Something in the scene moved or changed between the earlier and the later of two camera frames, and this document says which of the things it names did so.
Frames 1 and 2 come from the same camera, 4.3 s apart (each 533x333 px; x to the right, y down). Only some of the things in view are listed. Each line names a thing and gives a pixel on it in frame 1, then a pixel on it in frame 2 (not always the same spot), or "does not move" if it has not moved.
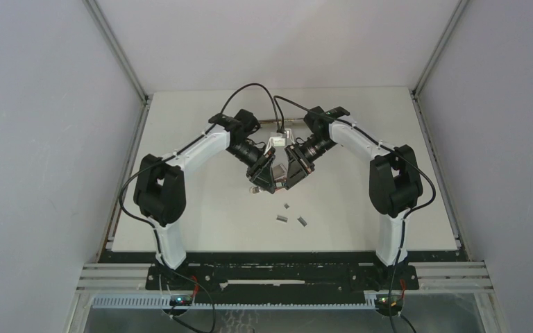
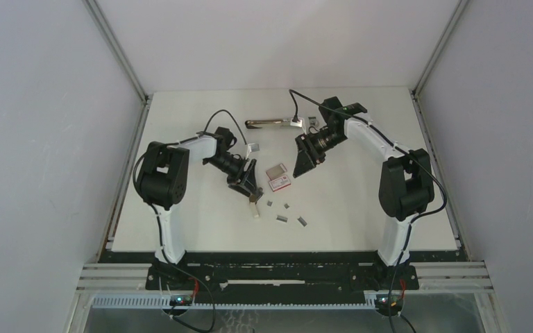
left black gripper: (263, 177) to (248, 185)
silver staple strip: (302, 221) does not move
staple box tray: (279, 171) does not move
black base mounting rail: (281, 273) does not move
